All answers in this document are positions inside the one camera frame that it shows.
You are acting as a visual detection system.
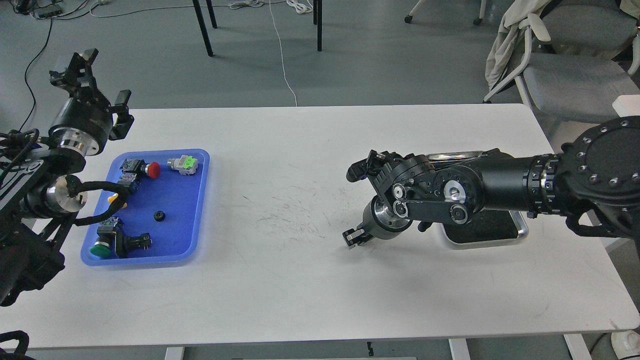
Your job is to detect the green push button switch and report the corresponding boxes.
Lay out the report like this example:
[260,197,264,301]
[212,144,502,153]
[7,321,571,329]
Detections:
[89,216,124,259]

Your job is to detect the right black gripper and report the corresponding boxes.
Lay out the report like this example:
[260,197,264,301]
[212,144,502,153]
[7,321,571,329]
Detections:
[342,197,434,249]

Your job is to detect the beige jacket on chair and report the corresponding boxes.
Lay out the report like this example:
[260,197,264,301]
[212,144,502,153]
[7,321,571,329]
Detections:
[485,0,550,89]

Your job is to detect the black floor cable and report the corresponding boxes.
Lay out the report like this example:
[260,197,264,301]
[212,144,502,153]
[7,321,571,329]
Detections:
[15,19,55,132]

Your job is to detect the silver metal tray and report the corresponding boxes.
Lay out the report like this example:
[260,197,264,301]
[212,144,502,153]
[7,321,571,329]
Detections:
[427,148,529,248]

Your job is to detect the grey office chair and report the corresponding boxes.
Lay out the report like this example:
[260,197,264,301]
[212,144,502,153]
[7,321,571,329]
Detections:
[483,0,639,124]

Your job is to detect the red push button switch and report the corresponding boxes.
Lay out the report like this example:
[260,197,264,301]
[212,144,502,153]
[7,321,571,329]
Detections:
[119,159,162,179]

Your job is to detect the green grey connector block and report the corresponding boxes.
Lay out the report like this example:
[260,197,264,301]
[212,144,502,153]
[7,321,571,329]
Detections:
[166,154,199,176]

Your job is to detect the blue plastic tray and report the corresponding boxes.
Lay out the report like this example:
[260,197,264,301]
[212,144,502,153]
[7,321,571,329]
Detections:
[80,148,210,268]

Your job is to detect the black selector switch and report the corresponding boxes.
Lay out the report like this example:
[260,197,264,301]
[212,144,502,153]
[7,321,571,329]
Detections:
[114,233,153,259]

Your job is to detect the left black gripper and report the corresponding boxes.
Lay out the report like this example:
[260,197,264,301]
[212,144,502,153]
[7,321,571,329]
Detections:
[48,48,135,157]

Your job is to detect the yellow push button switch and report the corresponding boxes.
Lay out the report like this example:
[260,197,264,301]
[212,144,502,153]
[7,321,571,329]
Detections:
[107,174,143,211]

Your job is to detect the black table legs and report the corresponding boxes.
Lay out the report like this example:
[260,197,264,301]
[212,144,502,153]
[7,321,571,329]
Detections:
[192,0,323,58]

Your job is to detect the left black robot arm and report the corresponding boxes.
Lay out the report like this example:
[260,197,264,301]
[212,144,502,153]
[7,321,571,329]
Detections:
[0,48,134,306]

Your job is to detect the white floor cable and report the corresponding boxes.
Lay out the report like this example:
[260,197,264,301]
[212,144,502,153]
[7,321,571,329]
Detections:
[90,0,314,107]

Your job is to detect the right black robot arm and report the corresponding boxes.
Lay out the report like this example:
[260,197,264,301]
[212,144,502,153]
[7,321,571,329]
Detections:
[342,115,640,248]

